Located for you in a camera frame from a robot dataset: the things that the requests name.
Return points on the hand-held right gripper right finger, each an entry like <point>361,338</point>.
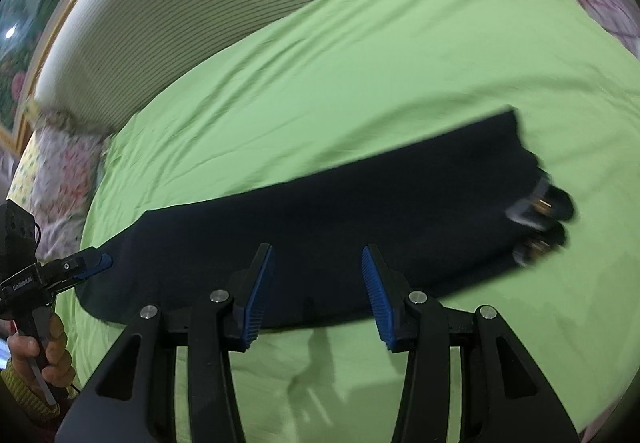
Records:
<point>376,293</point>

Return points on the yellow sleeved left forearm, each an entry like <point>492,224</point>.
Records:
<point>22,393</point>

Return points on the person's left hand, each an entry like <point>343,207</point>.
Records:
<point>47,353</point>

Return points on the black pants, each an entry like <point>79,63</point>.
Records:
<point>320,233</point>

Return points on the floral blanket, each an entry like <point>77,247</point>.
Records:
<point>607,5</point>

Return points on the green bed sheet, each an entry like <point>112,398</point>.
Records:
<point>380,133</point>

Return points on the floral pillow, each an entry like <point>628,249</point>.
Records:
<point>60,178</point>

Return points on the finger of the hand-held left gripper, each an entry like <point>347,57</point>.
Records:
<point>92,261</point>

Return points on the floral wall picture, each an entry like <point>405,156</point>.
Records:
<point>30,23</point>

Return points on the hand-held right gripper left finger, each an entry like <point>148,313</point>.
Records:
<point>258,293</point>

